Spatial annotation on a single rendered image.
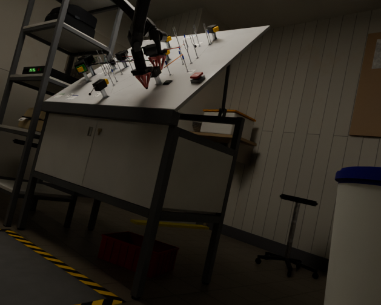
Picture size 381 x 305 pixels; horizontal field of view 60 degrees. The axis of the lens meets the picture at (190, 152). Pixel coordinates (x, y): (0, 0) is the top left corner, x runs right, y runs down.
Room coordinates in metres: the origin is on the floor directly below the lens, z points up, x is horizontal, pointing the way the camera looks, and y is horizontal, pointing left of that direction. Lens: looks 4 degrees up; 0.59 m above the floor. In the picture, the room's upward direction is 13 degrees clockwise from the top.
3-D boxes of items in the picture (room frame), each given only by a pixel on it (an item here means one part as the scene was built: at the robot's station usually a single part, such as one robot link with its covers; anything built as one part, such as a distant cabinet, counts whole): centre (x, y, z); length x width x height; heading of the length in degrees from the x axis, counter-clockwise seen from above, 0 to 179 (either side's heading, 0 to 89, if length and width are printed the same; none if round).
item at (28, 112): (2.50, 1.11, 0.76); 0.30 x 0.21 x 0.20; 145
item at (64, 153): (2.06, 0.76, 0.60); 0.55 x 0.02 x 0.39; 51
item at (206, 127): (3.85, -0.35, 1.26); 0.49 x 0.41 x 0.28; 44
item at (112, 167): (1.71, 0.34, 0.60); 0.55 x 0.03 x 0.39; 51
